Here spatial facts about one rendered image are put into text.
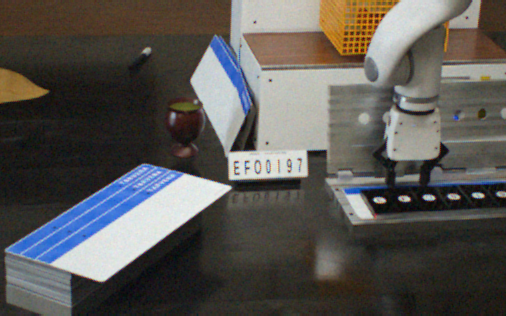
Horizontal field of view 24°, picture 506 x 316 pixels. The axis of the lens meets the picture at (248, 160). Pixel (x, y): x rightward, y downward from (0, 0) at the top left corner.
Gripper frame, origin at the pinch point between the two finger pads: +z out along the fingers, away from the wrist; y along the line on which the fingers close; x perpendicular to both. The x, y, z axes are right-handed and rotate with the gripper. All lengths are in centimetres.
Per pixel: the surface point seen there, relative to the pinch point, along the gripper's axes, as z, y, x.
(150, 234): -6, -53, -27
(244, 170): 1.3, -30.4, 10.1
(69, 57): 4, -61, 87
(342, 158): -2.9, -12.0, 4.8
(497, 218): 2.2, 13.3, -13.9
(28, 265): -4, -73, -33
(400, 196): 1.0, -3.0, -5.3
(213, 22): 4, -20, 114
